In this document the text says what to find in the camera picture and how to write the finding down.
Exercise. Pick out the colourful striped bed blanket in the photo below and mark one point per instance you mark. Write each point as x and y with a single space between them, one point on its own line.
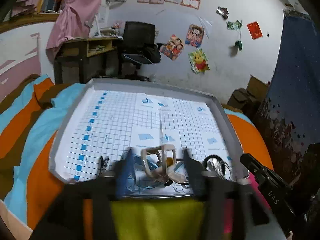
30 117

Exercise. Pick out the orange bead hairpin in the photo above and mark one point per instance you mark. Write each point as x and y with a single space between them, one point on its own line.
172 171

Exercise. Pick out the black office chair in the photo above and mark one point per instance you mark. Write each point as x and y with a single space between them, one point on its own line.
138 47

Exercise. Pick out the anime boy poster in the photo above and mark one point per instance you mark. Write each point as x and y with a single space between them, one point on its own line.
194 36

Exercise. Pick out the pink curtain right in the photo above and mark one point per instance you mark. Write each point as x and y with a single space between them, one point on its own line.
74 21

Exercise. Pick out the beige hair claw clip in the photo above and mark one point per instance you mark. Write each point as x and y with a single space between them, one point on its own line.
161 152

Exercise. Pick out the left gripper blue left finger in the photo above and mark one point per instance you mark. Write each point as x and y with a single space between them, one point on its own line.
125 174

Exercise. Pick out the brown bag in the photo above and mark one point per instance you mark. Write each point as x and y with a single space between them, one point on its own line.
243 100

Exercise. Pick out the small dark earring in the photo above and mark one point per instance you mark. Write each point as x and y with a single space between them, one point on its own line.
103 163

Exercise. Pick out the red paper square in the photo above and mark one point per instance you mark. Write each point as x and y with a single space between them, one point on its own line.
254 30

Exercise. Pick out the wooden desk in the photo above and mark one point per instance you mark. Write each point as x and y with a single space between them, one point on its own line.
80 50

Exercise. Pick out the Winnie the Pooh poster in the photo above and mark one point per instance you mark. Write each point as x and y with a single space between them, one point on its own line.
198 61

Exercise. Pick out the blue patterned hanging curtain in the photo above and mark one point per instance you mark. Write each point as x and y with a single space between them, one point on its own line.
288 118

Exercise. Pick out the green hanging ornament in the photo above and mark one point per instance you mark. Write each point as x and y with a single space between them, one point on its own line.
238 43

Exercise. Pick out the black white photos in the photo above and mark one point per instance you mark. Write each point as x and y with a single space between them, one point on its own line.
222 12

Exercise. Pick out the white desk lamp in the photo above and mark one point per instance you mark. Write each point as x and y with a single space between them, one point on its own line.
94 29

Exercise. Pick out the green photo on wall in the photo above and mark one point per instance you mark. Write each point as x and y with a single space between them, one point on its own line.
237 25

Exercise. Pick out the metal wall shelf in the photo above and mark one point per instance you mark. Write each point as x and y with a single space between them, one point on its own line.
114 3

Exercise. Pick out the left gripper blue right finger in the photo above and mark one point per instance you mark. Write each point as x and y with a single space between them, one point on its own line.
226 203

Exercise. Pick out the grey cardboard tray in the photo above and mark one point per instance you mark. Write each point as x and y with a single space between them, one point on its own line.
110 116

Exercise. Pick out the cartoon family poster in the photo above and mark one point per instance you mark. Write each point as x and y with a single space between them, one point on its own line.
173 48

